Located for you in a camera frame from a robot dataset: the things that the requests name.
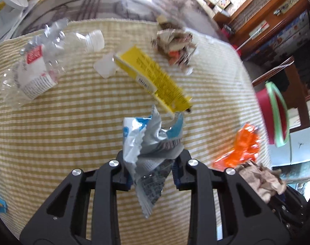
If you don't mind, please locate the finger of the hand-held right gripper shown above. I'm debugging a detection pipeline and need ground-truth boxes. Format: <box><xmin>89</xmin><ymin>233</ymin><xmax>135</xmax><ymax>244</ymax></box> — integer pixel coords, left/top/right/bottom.
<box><xmin>269</xmin><ymin>187</ymin><xmax>310</xmax><ymax>238</ymax></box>

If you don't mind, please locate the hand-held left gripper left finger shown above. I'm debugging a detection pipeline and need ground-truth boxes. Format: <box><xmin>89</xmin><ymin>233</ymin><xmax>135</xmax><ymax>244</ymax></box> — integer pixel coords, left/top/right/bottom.
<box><xmin>19</xmin><ymin>150</ymin><xmax>135</xmax><ymax>245</ymax></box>

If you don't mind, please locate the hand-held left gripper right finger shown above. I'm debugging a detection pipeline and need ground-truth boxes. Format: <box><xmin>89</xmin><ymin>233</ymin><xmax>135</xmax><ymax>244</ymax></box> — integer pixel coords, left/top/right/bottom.
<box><xmin>172</xmin><ymin>149</ymin><xmax>291</xmax><ymax>245</ymax></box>

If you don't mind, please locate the brown paper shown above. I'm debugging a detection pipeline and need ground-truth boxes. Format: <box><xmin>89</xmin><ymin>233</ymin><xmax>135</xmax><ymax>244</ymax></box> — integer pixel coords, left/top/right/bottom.
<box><xmin>238</xmin><ymin>161</ymin><xmax>287</xmax><ymax>203</ymax></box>

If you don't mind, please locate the blue silver snack wrapper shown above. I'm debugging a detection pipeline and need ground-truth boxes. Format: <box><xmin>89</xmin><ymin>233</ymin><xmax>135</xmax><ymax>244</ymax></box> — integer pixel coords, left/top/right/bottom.
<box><xmin>122</xmin><ymin>105</ymin><xmax>185</xmax><ymax>218</ymax></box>

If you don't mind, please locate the red bin with green rim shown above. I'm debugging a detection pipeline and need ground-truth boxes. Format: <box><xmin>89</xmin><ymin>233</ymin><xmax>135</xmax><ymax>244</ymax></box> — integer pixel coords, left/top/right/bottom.
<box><xmin>255</xmin><ymin>81</ymin><xmax>291</xmax><ymax>148</ymax></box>

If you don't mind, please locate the yellow checked mat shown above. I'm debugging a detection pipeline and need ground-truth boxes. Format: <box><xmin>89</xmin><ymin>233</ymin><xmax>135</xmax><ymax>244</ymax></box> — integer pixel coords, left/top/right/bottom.
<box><xmin>0</xmin><ymin>18</ymin><xmax>273</xmax><ymax>245</ymax></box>

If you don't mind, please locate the orange snack wrapper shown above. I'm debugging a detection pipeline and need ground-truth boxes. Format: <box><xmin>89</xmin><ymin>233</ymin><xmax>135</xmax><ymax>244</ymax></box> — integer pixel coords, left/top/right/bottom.
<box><xmin>212</xmin><ymin>123</ymin><xmax>261</xmax><ymax>170</ymax></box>

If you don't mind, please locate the yellow long box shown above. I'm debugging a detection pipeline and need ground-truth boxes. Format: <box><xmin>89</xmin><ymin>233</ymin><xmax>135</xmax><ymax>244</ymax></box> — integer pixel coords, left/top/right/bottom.
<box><xmin>113</xmin><ymin>45</ymin><xmax>192</xmax><ymax>114</ymax></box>

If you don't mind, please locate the small white plastic cup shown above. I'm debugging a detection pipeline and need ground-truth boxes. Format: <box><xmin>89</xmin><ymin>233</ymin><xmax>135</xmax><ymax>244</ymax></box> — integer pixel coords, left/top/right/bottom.
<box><xmin>93</xmin><ymin>52</ymin><xmax>118</xmax><ymax>79</ymax></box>

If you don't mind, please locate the dark wooden chair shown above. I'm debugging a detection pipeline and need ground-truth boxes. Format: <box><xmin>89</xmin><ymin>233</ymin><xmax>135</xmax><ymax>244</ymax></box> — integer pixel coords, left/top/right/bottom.
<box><xmin>252</xmin><ymin>56</ymin><xmax>310</xmax><ymax>129</ymax></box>

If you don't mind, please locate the crumpled foil wrapper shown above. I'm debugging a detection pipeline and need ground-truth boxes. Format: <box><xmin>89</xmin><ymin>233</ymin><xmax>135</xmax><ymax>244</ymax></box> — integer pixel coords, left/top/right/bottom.
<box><xmin>151</xmin><ymin>29</ymin><xmax>198</xmax><ymax>74</ymax></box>

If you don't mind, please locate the crushed clear plastic bottle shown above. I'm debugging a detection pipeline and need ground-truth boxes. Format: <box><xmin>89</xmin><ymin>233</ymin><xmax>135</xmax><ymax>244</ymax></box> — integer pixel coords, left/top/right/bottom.
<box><xmin>0</xmin><ymin>18</ymin><xmax>106</xmax><ymax>108</ymax></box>

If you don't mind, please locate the red bucket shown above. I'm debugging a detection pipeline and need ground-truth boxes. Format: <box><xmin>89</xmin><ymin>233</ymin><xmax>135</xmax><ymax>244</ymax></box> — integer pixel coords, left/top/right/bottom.
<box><xmin>220</xmin><ymin>24</ymin><xmax>233</xmax><ymax>36</ymax></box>

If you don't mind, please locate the grey patterned table cover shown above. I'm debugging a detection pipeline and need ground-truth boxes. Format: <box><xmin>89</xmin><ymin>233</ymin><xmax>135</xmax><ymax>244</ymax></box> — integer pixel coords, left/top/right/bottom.
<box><xmin>17</xmin><ymin>0</ymin><xmax>222</xmax><ymax>41</ymax></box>

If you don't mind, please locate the red mop with white handle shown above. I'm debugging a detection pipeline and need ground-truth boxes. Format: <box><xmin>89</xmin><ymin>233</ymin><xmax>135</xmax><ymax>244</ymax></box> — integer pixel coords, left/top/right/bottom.
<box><xmin>232</xmin><ymin>27</ymin><xmax>264</xmax><ymax>54</ymax></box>

